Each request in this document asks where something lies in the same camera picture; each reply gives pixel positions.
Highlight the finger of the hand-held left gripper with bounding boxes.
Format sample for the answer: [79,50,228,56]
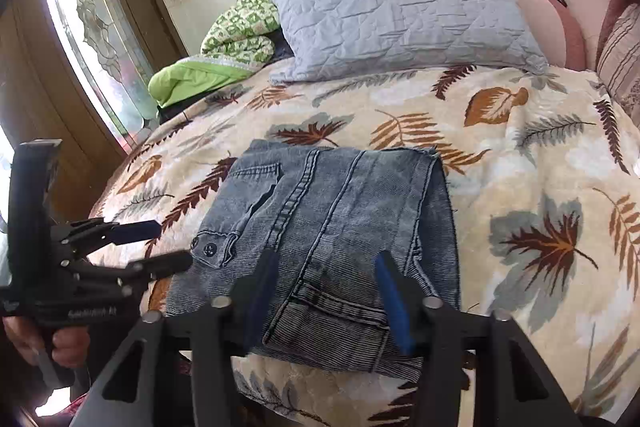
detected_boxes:
[62,218,163,253]
[87,251,193,299]

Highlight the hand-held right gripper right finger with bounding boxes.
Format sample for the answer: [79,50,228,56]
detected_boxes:
[375,251,586,427]

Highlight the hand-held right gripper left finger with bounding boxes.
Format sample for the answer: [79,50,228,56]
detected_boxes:
[67,249,281,427]

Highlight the grey-blue denim pants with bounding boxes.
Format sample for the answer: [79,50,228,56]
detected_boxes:
[165,139,461,383]

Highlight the person's left hand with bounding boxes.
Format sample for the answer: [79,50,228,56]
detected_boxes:
[2,316,92,370]

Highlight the leaf print blanket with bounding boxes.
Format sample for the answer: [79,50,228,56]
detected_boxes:
[87,57,640,427]

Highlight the wooden door with patterned glass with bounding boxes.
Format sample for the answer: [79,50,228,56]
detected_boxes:
[0,0,188,228]

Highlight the green patterned quilt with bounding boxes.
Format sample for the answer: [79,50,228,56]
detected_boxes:
[148,0,281,108]

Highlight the grey quilted pillow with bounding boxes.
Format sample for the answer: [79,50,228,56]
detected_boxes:
[269,0,549,84]

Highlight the striped floral cushion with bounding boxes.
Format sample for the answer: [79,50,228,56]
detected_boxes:
[596,3,640,122]

